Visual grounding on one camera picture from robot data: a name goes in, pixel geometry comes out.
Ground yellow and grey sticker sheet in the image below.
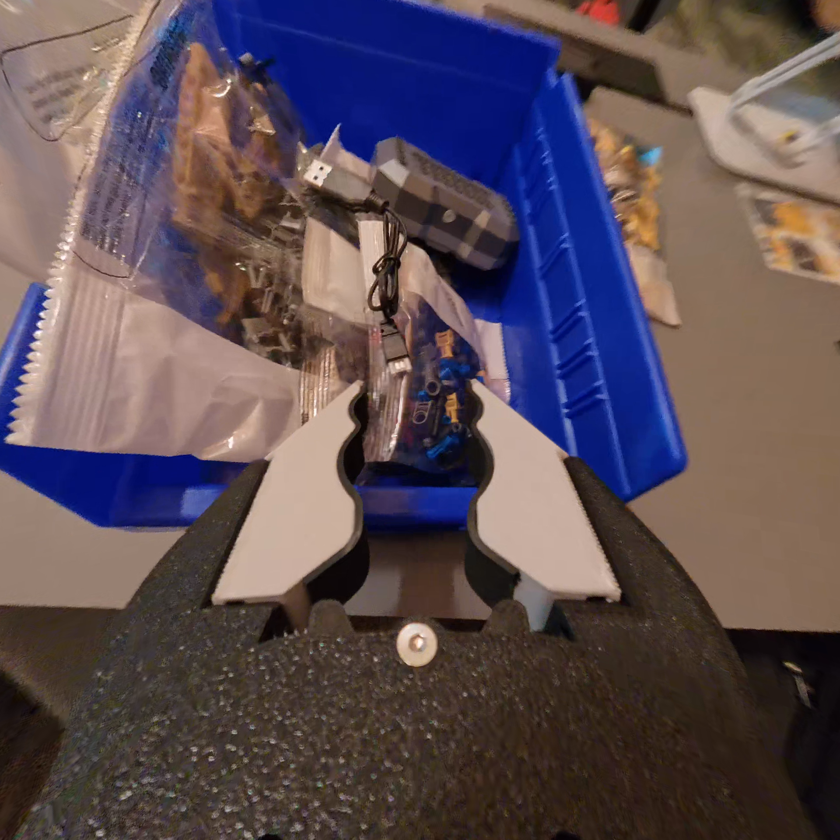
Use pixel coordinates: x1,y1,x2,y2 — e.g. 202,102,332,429
735,184,840,285

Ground clear bag of tan parts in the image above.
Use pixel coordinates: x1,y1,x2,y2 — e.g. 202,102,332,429
7,0,316,460

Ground small bag of blue parts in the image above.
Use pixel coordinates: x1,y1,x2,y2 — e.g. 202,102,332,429
364,282,514,488

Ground clear printed plastic bag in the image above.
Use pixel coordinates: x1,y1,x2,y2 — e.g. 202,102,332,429
0,0,161,142

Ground bag of yellow parts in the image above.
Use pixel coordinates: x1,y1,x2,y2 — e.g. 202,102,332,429
586,117,683,329

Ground blue plastic bin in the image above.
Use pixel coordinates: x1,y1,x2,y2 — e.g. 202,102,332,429
0,0,688,529

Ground grey blocky remote control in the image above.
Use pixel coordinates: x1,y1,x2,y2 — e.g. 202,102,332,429
371,136,521,271

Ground black charging cable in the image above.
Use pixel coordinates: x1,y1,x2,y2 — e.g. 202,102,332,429
298,154,412,379

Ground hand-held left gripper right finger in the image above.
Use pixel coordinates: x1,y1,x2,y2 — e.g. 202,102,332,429
465,381,622,632

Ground white book stand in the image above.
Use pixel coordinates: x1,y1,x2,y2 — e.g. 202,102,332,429
686,29,840,206

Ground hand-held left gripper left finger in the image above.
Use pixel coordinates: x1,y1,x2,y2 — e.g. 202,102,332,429
210,381,368,624

